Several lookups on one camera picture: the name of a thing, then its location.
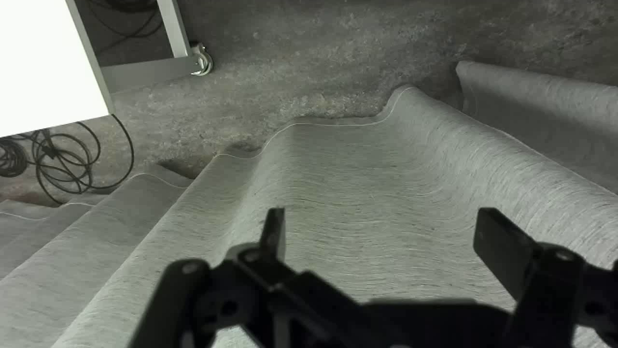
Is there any metal caster wheel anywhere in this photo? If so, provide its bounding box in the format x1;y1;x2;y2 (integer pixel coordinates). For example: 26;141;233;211
186;40;215;79

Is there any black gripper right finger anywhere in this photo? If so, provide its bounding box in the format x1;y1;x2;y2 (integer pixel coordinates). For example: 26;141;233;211
472;207;618;348

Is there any grey metal cart frame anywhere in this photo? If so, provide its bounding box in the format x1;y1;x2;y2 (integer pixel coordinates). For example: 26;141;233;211
65;0;194;93

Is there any grey fabric curtain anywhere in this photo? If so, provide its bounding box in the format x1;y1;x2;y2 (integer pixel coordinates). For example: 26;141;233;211
0;60;618;348

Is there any white flat panel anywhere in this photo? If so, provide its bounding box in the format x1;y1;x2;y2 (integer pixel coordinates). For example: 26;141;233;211
0;0;113;139

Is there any black floor cable coil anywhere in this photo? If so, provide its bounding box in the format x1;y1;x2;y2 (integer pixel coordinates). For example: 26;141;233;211
26;112;136;207
0;137;30;180

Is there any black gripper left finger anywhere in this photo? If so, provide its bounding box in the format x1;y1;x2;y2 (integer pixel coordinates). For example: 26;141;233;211
127;207;362;348

